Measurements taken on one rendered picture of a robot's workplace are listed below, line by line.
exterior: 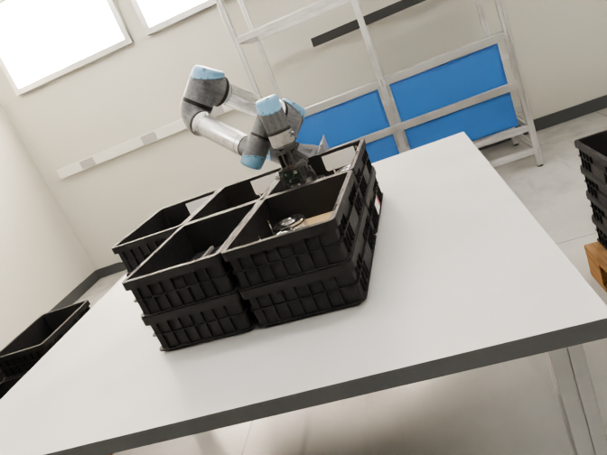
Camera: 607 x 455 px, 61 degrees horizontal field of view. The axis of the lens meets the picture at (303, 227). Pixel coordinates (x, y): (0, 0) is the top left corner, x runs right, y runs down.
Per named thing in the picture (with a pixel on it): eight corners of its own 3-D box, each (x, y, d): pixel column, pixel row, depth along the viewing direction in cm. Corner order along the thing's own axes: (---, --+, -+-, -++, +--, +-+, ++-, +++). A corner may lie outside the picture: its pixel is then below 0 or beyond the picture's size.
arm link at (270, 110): (275, 92, 159) (278, 92, 151) (289, 125, 162) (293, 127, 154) (252, 102, 159) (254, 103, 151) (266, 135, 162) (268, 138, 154)
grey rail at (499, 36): (271, 127, 377) (268, 122, 375) (508, 36, 335) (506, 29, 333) (268, 130, 368) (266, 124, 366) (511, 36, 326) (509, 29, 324)
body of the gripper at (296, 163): (284, 190, 160) (268, 153, 156) (292, 181, 167) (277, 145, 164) (306, 182, 157) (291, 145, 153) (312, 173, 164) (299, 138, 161)
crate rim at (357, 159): (292, 169, 197) (290, 163, 196) (367, 143, 187) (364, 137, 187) (265, 205, 161) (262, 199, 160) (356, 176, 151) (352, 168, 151)
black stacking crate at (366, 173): (302, 191, 199) (291, 164, 196) (375, 168, 190) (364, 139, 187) (277, 232, 164) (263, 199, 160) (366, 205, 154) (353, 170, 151)
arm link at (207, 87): (285, 135, 229) (175, 97, 192) (297, 104, 226) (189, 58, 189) (301, 143, 220) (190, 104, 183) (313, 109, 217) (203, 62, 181)
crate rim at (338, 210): (265, 205, 161) (262, 199, 160) (355, 176, 151) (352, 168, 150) (222, 263, 124) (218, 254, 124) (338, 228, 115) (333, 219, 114)
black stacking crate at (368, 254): (290, 262, 167) (275, 229, 163) (378, 237, 157) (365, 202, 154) (256, 333, 131) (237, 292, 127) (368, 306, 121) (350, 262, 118)
